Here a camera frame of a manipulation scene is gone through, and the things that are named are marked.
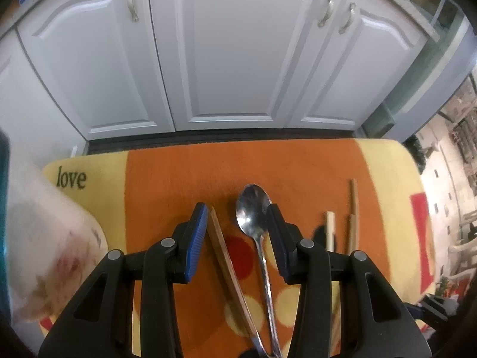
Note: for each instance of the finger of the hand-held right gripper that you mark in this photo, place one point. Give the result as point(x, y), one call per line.
point(439, 307)

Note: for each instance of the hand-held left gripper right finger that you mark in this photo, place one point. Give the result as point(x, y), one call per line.
point(277, 238)

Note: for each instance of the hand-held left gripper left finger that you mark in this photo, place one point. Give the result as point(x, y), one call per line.
point(197, 238)

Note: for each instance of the metal spoon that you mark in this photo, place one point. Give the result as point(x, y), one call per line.
point(251, 209)

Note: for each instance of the long brown wooden chopstick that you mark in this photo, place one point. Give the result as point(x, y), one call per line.
point(354, 197)

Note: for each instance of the white floral cup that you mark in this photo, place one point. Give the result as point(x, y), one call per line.
point(44, 231)

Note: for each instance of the orange yellow printed blanket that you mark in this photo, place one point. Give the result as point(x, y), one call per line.
point(167, 179)

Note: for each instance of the white plastic chair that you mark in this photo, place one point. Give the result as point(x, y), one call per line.
point(465, 246)

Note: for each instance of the black trash bag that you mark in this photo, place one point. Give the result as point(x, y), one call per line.
point(415, 153)

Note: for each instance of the glass door cabinet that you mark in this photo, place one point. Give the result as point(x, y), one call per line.
point(439, 56)

